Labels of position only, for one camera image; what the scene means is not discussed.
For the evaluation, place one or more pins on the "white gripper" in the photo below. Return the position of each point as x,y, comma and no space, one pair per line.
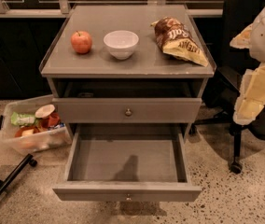
252,89

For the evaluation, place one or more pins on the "grey drawer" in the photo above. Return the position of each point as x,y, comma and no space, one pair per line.
127,163
127,110

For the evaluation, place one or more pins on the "grey drawer cabinet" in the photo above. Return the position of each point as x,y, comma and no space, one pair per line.
148,73

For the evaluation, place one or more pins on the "grey top drawer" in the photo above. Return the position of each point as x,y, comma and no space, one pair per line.
127,110

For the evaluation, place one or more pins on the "black office chair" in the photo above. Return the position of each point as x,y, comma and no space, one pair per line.
238,86

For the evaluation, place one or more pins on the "brown yellow chip bag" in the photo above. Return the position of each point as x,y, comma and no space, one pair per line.
174,38

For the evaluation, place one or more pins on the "red apple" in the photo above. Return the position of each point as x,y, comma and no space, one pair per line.
81,42

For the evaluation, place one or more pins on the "red cup in bin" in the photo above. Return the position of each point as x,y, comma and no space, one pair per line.
54,119

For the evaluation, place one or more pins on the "white bowl in bin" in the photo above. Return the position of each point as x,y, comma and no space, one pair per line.
44,111

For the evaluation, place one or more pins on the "clear plastic storage bin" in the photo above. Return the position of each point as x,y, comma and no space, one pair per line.
29,139

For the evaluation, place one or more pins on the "green snack bag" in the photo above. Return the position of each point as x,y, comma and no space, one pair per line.
22,119

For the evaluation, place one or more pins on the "black stand leg with caster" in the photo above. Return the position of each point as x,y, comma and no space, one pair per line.
28,159

